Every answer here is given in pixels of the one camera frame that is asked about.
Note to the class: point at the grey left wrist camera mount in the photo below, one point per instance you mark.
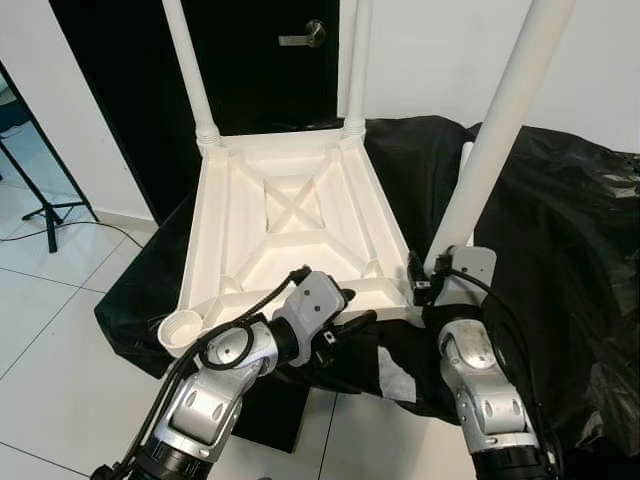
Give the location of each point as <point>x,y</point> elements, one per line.
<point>312,300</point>

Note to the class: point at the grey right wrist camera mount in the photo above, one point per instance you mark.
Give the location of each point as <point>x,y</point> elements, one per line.
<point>468,270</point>

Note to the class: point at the black door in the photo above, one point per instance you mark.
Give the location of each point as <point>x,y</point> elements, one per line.
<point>270,90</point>

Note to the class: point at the black plastic table cover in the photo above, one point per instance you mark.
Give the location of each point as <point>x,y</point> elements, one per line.
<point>570,250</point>

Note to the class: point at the black tripod stand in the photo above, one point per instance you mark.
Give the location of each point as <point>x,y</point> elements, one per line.
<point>52,232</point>

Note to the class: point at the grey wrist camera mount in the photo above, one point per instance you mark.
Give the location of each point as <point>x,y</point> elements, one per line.
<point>312,300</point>
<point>468,270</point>

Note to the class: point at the glass panel black frame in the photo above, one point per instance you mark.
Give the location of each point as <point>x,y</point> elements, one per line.
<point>25,150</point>

